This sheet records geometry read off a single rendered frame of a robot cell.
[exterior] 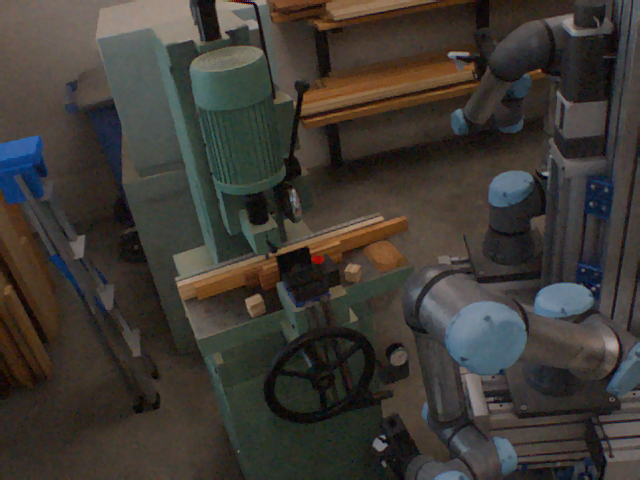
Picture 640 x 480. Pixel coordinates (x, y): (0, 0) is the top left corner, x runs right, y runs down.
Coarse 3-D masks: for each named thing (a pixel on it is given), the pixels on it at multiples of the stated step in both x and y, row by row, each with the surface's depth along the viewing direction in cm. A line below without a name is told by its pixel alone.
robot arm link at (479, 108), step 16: (512, 32) 160; (528, 32) 156; (544, 32) 155; (496, 48) 163; (512, 48) 158; (528, 48) 156; (544, 48) 155; (496, 64) 163; (512, 64) 160; (528, 64) 158; (544, 64) 159; (496, 80) 169; (512, 80) 166; (480, 96) 179; (496, 96) 176; (464, 112) 193; (480, 112) 185; (464, 128) 195; (480, 128) 196
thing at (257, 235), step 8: (240, 216) 180; (248, 216) 178; (248, 224) 174; (264, 224) 173; (272, 224) 173; (248, 232) 175; (256, 232) 171; (264, 232) 171; (272, 232) 172; (248, 240) 180; (256, 240) 171; (264, 240) 172; (272, 240) 173; (280, 240) 175; (256, 248) 173; (264, 248) 173; (280, 248) 175
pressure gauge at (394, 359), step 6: (390, 348) 185; (396, 348) 184; (402, 348) 184; (390, 354) 184; (396, 354) 185; (402, 354) 186; (408, 354) 186; (390, 360) 185; (396, 360) 186; (402, 360) 187
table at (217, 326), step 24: (384, 240) 191; (336, 264) 184; (360, 264) 182; (408, 264) 180; (240, 288) 181; (360, 288) 176; (384, 288) 180; (192, 312) 175; (216, 312) 173; (240, 312) 172; (264, 312) 171; (216, 336) 167; (240, 336) 170; (288, 336) 167
